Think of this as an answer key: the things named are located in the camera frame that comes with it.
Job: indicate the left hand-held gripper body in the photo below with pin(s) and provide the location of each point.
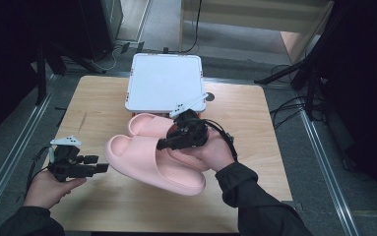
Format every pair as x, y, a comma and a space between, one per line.
65, 164

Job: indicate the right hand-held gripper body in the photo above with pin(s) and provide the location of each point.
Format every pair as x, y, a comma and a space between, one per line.
189, 131

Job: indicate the pink slipper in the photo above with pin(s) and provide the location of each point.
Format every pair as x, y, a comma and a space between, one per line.
146, 126
137, 160

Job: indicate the white rectangular tray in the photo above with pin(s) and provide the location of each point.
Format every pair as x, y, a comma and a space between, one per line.
164, 82

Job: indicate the person's right hand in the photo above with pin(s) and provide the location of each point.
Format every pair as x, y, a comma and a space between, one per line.
215, 152

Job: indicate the person's left hand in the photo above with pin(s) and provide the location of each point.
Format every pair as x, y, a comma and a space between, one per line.
45, 191

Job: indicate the black tripod stand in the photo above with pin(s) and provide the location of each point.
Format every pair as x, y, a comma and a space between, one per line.
307, 75
41, 72

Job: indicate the black cabinet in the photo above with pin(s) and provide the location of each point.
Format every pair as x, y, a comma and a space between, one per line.
100, 26

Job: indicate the metal floor rail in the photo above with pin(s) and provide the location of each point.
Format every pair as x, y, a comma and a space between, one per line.
15, 147
330, 173

